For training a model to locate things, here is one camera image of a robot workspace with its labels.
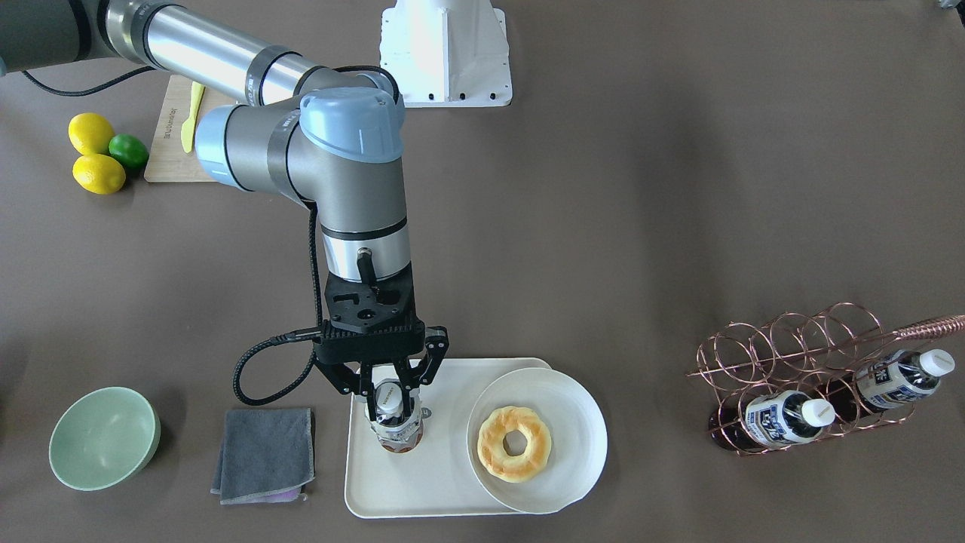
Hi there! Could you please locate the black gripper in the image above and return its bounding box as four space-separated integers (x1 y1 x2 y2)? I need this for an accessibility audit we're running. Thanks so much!
314 326 450 423

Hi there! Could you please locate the tea bottle white cap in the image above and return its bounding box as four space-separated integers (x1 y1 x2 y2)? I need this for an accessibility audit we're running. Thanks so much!
371 379 424 453

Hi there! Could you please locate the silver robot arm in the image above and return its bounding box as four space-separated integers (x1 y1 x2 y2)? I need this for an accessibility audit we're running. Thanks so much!
2 1 449 427

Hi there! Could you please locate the cream rabbit tray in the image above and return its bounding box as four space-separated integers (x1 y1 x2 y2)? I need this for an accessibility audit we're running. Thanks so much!
344 357 548 519

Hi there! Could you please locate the tea bottle in rack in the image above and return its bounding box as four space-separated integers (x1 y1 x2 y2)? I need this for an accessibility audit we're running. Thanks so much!
819 348 956 422
709 391 837 453

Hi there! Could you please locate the glazed donut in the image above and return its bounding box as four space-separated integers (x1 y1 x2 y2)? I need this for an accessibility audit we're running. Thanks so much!
475 406 553 483

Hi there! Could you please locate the grey folded cloth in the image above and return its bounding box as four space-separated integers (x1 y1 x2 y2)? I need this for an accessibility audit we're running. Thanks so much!
210 406 316 505

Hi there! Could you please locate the white plate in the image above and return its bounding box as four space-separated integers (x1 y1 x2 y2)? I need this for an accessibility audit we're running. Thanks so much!
466 367 608 514

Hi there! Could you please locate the green bowl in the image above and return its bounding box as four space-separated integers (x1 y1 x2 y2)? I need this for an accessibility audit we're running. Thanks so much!
48 386 161 492

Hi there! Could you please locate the wooden cutting board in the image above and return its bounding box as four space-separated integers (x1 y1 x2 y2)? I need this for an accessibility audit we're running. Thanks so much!
144 75 214 183

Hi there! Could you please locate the yellow plastic knife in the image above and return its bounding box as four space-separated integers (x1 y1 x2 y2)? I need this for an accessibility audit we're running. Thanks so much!
180 81 206 154

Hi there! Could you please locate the green lime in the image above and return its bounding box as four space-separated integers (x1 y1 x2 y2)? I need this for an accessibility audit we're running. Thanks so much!
108 133 149 171

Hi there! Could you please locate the yellow whole lemon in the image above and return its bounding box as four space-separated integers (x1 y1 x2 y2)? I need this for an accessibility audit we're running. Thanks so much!
68 112 116 155

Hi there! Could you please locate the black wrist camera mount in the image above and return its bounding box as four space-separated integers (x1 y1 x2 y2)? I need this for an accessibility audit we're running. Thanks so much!
314 265 425 367

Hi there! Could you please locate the black camera cable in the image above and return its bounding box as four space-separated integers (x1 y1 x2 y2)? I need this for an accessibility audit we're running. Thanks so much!
232 204 325 406

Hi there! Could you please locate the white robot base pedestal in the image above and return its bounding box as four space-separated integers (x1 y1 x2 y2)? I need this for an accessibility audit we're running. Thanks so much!
380 1 513 108

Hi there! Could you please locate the copper wire bottle rack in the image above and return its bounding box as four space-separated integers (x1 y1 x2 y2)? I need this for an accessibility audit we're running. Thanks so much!
695 302 963 455

